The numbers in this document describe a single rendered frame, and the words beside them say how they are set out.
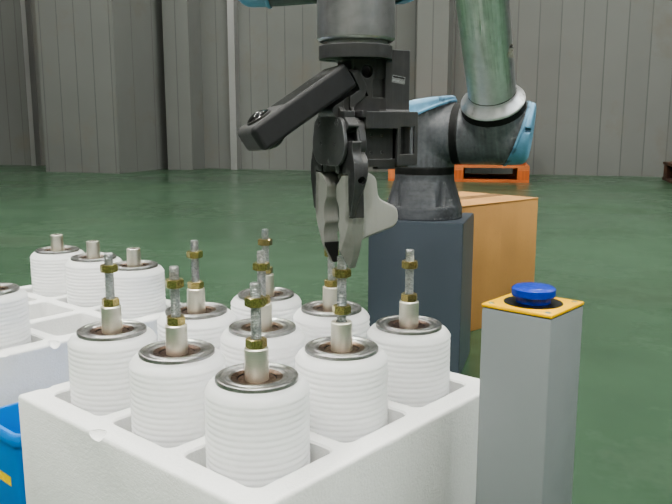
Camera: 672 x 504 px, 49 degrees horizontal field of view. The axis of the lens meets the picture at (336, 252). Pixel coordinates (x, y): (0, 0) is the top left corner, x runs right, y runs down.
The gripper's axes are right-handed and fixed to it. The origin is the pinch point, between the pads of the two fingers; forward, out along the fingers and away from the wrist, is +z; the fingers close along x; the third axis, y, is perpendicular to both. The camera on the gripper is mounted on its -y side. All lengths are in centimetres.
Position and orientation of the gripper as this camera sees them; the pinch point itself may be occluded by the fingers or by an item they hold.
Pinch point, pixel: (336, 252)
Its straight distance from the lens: 73.6
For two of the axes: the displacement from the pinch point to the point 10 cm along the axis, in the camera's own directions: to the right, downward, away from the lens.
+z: 0.0, 9.9, 1.7
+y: 9.0, -0.7, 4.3
